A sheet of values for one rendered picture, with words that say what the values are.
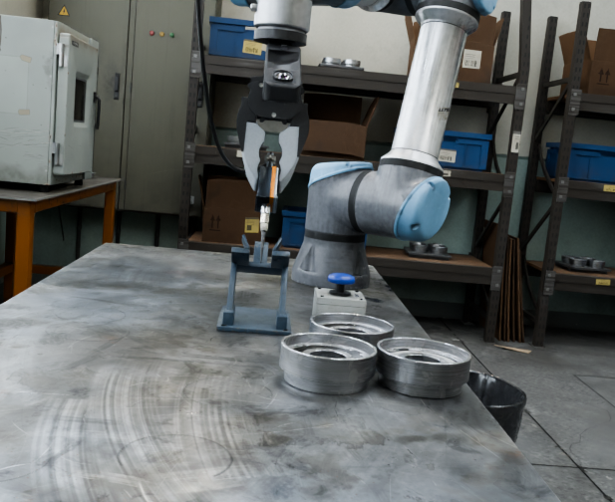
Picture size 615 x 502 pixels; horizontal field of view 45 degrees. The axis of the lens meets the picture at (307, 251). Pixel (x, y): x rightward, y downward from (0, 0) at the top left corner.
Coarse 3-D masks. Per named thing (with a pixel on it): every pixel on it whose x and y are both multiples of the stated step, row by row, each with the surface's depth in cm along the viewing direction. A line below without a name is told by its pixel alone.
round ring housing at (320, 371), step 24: (288, 336) 83; (312, 336) 86; (336, 336) 86; (288, 360) 78; (312, 360) 76; (336, 360) 76; (360, 360) 77; (312, 384) 77; (336, 384) 77; (360, 384) 79
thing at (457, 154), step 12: (456, 132) 433; (468, 132) 433; (444, 144) 435; (456, 144) 436; (468, 144) 436; (480, 144) 435; (444, 156) 436; (456, 156) 437; (468, 156) 437; (480, 156) 436; (456, 168) 438; (468, 168) 439; (480, 168) 437
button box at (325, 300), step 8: (320, 288) 111; (320, 296) 105; (328, 296) 106; (336, 296) 107; (344, 296) 107; (352, 296) 108; (360, 296) 108; (320, 304) 105; (328, 304) 105; (336, 304) 105; (344, 304) 105; (352, 304) 105; (360, 304) 105; (312, 312) 112; (320, 312) 105; (328, 312) 105; (336, 312) 105; (344, 312) 105; (352, 312) 105; (360, 312) 105
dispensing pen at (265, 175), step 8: (272, 152) 103; (264, 160) 102; (272, 160) 102; (264, 168) 99; (264, 176) 99; (264, 184) 98; (264, 192) 98; (256, 200) 98; (264, 200) 98; (256, 208) 100; (264, 208) 98; (264, 216) 98; (264, 224) 97; (264, 232) 97; (264, 240) 97
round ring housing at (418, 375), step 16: (384, 352) 81; (432, 352) 87; (448, 352) 87; (464, 352) 84; (384, 368) 81; (400, 368) 79; (416, 368) 78; (432, 368) 78; (448, 368) 78; (464, 368) 80; (384, 384) 82; (400, 384) 80; (416, 384) 79; (432, 384) 78; (448, 384) 79
